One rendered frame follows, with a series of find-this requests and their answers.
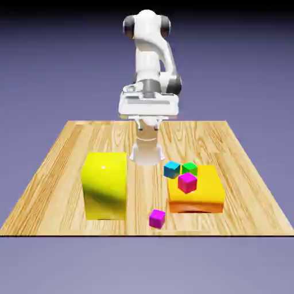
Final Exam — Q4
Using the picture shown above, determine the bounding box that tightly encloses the small pink cube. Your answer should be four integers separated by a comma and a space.
177, 172, 198, 195

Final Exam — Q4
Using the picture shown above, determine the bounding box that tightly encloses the small magenta cube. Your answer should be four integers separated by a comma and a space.
148, 208, 167, 230

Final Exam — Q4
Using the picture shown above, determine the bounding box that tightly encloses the small green cube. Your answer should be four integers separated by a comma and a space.
181, 161, 199, 177

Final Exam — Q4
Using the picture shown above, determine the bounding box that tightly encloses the small cyan cube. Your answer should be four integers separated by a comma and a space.
163, 160, 181, 180

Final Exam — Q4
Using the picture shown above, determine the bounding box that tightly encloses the large orange box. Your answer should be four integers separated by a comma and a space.
167, 164, 226, 214

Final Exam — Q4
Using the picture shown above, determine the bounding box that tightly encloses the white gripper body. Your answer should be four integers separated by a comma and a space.
118, 91, 180, 121

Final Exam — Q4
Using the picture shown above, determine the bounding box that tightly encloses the large yellow box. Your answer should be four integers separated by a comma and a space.
81, 152, 128, 221

